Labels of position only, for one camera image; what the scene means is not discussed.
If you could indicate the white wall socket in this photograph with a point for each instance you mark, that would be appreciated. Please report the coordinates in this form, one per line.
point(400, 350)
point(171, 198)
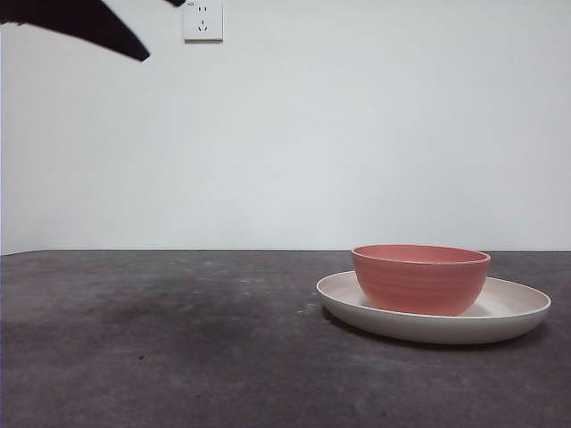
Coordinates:
point(204, 24)

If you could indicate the white round plate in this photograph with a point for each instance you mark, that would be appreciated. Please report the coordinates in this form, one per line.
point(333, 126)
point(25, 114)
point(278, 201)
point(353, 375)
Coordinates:
point(428, 330)

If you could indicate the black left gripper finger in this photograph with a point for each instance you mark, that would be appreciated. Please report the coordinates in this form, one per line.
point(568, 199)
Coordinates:
point(67, 18)
point(175, 2)

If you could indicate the red ribbed bowl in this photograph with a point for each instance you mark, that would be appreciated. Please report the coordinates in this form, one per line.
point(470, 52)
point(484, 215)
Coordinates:
point(419, 285)

